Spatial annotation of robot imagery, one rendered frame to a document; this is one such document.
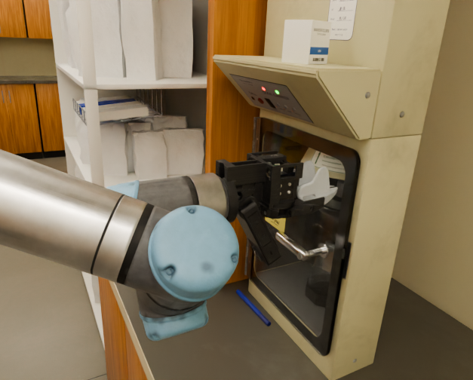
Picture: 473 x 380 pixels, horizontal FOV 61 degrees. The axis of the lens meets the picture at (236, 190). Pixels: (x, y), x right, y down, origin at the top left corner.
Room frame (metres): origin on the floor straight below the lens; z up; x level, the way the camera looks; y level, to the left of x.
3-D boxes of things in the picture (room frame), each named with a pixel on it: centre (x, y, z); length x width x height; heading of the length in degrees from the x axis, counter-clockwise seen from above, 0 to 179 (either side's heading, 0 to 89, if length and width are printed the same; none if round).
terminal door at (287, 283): (0.72, -0.11, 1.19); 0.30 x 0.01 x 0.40; 28
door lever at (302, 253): (0.64, -0.12, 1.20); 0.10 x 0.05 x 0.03; 28
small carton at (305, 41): (0.65, -0.10, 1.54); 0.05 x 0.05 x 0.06; 46
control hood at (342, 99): (0.69, -0.07, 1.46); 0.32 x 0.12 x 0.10; 29
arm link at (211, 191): (0.50, 0.04, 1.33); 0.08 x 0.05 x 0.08; 29
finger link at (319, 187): (0.58, -0.13, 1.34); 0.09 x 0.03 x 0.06; 119
